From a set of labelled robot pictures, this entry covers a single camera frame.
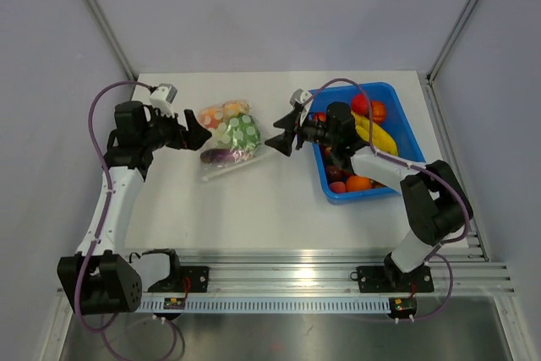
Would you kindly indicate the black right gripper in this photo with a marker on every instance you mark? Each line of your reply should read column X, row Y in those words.
column 291, row 122

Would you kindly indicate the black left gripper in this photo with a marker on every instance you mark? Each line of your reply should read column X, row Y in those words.
column 189, row 137

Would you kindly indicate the purple onion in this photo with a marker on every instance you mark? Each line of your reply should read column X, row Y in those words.
column 222, row 156

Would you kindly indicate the green lettuce head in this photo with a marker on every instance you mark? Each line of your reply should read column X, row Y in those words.
column 243, row 132

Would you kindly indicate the yellow orange with leaf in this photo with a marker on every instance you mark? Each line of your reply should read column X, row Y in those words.
column 231, row 109

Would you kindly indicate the clear dotted zip top bag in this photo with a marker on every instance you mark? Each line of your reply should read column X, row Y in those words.
column 219, row 139

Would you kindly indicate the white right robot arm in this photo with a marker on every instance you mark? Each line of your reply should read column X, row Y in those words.
column 435, row 203

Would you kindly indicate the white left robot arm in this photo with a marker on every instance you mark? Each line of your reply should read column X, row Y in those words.
column 97, row 279

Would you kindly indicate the red apple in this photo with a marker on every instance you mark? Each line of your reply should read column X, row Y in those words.
column 360, row 105

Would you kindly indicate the dark purple plum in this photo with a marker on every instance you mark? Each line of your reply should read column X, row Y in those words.
column 333, row 174

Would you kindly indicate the yellow banana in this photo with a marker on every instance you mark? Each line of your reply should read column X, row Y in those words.
column 381, row 139

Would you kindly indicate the orange small pumpkin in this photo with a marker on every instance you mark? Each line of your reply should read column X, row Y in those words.
column 379, row 112

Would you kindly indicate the orange fruit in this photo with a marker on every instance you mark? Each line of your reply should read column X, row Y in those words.
column 357, row 183

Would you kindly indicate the small pink peach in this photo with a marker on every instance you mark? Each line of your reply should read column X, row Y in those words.
column 338, row 187

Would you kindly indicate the blue plastic bin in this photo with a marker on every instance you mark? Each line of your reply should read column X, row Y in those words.
column 395, row 124

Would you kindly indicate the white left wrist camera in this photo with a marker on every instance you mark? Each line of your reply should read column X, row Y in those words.
column 162, row 98

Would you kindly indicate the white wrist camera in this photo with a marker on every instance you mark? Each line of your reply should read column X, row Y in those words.
column 301, row 101
column 162, row 98

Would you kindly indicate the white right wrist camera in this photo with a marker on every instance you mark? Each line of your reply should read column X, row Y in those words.
column 301, row 101

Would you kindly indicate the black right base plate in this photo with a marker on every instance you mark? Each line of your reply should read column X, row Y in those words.
column 379, row 279

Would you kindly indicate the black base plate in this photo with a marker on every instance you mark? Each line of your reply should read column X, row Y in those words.
column 190, row 278
column 379, row 279

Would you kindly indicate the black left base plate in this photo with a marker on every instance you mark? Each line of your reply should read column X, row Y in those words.
column 190, row 278

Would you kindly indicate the aluminium rail frame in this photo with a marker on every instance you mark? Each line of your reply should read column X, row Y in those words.
column 305, row 283

